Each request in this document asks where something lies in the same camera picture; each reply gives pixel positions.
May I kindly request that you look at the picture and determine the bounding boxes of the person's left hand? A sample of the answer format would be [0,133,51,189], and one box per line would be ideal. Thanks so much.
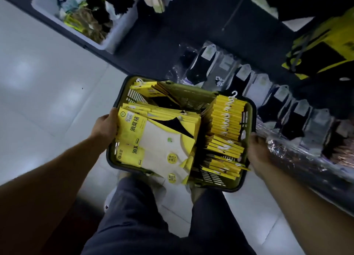
[91,108,119,154]

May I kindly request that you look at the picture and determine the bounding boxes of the person's right forearm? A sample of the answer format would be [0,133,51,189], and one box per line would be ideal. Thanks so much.
[254,162,354,255]

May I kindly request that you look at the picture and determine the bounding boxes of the yellow and black box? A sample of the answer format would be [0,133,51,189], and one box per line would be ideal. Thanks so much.
[282,8,354,80]

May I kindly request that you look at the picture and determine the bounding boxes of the person's left forearm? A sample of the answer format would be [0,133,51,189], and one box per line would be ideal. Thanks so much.
[0,134,109,255]

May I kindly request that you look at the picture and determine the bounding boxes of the heap of assorted socks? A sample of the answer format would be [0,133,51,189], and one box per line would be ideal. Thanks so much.
[55,0,139,44]

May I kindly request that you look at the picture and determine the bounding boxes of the white tray with black goods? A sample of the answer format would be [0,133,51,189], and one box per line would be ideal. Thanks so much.
[251,0,354,32]

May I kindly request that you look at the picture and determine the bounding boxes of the pile of yellow sock packets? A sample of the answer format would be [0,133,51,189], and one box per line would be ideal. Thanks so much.
[114,79,202,185]

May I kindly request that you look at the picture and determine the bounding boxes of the row of clear bagged socks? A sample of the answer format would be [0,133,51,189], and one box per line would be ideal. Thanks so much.
[165,41,354,168]

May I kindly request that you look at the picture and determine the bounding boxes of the black display shelf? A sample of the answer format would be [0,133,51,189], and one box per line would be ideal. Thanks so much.
[0,0,354,217]

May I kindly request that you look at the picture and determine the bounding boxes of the person's white right shoe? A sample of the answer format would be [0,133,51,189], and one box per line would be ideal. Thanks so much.
[189,184,207,204]

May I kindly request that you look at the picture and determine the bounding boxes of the white plastic bin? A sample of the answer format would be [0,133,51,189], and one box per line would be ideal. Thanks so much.
[31,0,139,55]

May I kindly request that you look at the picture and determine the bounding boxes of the olive green shopping basket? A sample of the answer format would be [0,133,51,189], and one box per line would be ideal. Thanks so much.
[106,75,257,193]

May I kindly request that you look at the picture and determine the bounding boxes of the row of hooked yellow packets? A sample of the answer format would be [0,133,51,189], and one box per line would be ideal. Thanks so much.
[200,91,251,181]

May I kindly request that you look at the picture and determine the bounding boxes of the person's dark trousers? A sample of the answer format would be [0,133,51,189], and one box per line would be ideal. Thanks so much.
[80,177,256,255]

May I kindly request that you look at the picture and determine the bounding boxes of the person's right hand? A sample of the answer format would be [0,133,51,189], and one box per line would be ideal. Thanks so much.
[247,132,274,180]

